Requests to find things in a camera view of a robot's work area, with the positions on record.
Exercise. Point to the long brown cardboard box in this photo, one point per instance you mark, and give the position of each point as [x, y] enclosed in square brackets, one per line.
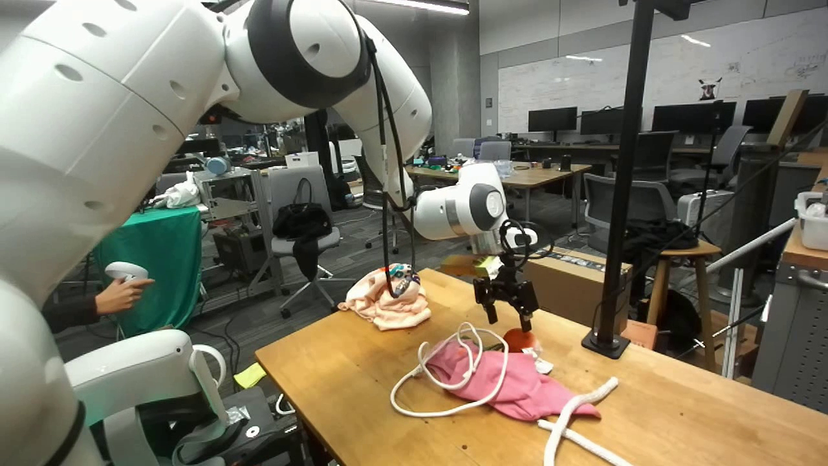
[561, 275]

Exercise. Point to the pink cloth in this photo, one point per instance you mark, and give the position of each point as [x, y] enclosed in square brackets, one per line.
[519, 390]

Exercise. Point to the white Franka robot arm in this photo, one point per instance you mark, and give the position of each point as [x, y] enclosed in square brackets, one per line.
[131, 131]

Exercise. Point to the grey office chair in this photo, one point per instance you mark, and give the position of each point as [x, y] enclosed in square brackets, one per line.
[299, 259]

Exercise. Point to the dark sleeved forearm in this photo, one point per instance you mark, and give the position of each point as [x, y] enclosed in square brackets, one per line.
[73, 306]

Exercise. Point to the black camera stand pole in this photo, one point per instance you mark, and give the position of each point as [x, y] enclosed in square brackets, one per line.
[627, 171]

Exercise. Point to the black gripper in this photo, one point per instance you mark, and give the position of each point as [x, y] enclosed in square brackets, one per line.
[508, 288]

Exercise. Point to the person hand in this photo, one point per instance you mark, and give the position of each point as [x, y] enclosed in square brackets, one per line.
[121, 295]

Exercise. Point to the slanted grey metal strut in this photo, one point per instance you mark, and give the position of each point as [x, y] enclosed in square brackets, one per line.
[752, 248]

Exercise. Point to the black handbag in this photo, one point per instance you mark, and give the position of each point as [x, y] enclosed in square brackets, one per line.
[301, 220]

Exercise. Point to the round wooden stool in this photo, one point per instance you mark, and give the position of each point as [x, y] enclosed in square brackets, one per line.
[681, 254]

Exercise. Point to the ceiling light strip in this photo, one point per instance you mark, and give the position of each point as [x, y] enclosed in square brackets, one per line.
[423, 7]

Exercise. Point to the wooden top workbench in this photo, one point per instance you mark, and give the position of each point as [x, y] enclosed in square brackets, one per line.
[792, 345]

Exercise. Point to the black computer monitor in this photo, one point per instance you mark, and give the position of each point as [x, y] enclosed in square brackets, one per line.
[695, 118]
[786, 113]
[603, 121]
[552, 121]

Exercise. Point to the small black drone figure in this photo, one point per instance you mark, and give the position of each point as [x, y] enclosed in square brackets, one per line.
[711, 90]

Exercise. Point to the green draped cloth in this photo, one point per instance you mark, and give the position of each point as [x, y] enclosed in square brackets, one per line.
[165, 259]

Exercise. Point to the tan wrist camera box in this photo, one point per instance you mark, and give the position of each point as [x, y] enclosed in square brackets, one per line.
[491, 267]

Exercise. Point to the white handheld controller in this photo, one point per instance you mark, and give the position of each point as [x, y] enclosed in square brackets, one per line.
[125, 271]

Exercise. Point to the white plastic bin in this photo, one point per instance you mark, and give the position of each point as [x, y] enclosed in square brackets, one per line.
[817, 224]

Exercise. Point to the peach printed cloth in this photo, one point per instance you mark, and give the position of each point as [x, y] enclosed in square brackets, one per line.
[390, 302]

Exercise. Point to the pale yellow paper note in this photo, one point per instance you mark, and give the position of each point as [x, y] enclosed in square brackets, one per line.
[249, 377]

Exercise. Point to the black office chair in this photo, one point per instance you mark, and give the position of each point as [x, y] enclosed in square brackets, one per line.
[643, 184]

